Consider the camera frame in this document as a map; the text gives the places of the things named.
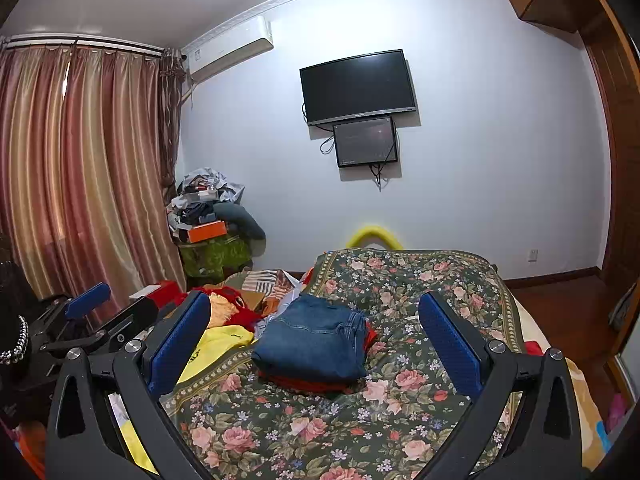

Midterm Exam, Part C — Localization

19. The blue denim jacket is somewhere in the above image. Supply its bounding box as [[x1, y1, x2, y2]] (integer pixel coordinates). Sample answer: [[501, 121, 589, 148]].
[[252, 294, 368, 380]]

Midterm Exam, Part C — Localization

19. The red white box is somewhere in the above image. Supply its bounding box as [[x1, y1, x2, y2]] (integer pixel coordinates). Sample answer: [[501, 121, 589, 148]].
[[129, 281, 186, 309]]

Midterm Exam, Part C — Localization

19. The beige brown fleece blanket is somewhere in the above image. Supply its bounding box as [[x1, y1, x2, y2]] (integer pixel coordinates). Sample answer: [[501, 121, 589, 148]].
[[512, 294, 614, 470]]

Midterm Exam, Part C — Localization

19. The yellow garment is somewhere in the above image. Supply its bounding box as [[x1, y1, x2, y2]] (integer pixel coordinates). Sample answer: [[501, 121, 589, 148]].
[[108, 325, 254, 474]]

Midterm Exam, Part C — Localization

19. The pink slipper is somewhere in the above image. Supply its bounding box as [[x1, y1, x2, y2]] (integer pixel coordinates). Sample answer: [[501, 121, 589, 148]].
[[605, 393, 627, 434]]

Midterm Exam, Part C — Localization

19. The red plush parrot toy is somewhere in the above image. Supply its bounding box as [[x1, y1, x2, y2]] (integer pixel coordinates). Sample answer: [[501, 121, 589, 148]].
[[195, 286, 262, 332]]

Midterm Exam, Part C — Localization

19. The green cloth covered cabinet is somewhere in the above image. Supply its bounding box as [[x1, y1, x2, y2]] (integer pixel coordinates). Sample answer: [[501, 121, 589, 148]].
[[178, 234, 252, 283]]

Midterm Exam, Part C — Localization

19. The orange box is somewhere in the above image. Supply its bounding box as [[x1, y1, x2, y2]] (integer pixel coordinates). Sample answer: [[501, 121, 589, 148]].
[[188, 220, 227, 244]]

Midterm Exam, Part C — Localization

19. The cluttered pile on cabinet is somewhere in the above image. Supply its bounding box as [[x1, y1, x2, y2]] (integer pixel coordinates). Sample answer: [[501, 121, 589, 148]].
[[166, 167, 266, 243]]

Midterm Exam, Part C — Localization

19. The red folded garment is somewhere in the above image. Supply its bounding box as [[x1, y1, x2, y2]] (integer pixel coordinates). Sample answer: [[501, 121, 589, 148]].
[[257, 320, 380, 395]]

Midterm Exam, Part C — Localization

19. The floral green bedspread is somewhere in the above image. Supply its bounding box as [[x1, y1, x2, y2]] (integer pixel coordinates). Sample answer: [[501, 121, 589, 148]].
[[160, 248, 524, 479]]

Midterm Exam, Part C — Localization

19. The grey bag on floor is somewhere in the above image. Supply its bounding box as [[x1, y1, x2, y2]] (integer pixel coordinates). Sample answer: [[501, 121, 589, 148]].
[[608, 284, 636, 332]]

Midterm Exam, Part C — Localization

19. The striped pink curtain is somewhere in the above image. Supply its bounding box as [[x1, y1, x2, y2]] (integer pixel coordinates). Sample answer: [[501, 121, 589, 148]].
[[1, 44, 184, 325]]

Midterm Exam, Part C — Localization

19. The yellow curved headboard tube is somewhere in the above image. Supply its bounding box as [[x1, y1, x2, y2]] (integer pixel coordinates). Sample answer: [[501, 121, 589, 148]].
[[346, 226, 404, 250]]

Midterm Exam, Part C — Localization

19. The white air conditioner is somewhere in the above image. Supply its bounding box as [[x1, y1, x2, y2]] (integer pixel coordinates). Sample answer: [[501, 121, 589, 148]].
[[184, 15, 273, 84]]

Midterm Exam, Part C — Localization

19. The brown wooden door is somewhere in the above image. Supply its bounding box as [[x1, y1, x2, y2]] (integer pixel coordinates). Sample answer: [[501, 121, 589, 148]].
[[582, 22, 639, 289]]

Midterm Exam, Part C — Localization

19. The small black wall monitor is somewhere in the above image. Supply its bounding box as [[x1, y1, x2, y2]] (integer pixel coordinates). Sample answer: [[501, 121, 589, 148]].
[[333, 116, 398, 168]]

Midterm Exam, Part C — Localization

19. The large black wall television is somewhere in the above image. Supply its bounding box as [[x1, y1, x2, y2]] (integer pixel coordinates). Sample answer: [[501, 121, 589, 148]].
[[299, 49, 416, 126]]

